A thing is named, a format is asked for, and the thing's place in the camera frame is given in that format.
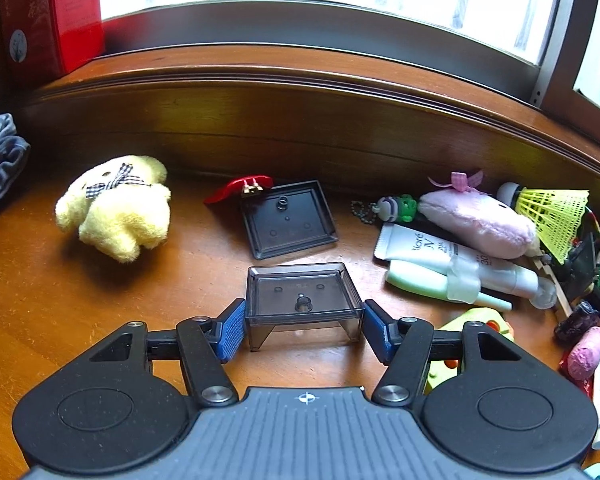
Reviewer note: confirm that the dark purple roll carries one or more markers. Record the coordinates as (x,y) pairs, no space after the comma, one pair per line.
(577,322)

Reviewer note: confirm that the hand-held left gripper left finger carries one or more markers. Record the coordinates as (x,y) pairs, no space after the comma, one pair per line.
(230,332)

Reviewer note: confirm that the pink plush toy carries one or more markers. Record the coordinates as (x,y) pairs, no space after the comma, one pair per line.
(480,220)

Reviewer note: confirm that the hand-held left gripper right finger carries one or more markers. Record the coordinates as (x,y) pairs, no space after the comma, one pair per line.
(377,330)

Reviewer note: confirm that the yellow plush toy checked bow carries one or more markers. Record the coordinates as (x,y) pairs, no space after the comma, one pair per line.
(115,205)

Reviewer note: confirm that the pink wrapped roll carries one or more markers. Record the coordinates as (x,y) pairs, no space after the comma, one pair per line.
(587,355)

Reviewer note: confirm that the red clip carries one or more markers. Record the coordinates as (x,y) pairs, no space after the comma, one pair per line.
(230,190)

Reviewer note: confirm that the red gift box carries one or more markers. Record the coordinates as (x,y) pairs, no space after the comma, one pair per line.
(50,15)

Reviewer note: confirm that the mint green bottle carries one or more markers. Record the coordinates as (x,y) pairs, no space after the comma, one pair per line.
(420,280)

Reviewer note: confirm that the wooden desktop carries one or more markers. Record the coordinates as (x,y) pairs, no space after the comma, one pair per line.
(190,285)

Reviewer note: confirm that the yellow nylon shuttlecock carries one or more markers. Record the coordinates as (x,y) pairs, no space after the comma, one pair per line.
(555,210)

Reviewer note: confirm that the dark flat plastic tray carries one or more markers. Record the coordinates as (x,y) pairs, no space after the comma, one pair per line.
(290,220)

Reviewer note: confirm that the dark transparent plastic box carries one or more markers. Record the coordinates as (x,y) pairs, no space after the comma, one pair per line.
(302,295)

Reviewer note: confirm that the white cream tube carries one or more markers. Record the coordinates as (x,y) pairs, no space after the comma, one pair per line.
(430,247)

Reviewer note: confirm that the grey clothing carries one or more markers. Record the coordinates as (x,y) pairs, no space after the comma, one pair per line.
(0,160)

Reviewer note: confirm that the lime green toy gun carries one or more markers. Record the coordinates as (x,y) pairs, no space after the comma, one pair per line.
(480,317)

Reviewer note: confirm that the wooden stick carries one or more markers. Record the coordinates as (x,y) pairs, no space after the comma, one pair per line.
(555,285)

